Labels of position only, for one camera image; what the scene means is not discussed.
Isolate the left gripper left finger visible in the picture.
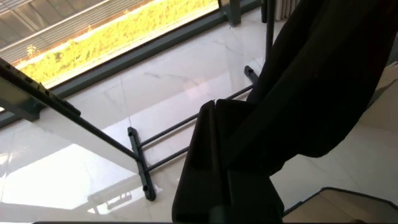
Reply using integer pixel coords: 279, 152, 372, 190
172, 100, 229, 222

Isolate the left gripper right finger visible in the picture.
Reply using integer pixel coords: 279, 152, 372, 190
215, 98, 284, 222

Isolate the black garment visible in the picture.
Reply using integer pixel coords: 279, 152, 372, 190
223, 0, 398, 175

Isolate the black clothes rack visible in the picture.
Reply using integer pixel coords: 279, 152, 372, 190
0, 0, 276, 202

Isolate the beige curtain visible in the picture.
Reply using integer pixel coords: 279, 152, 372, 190
275, 0, 299, 21

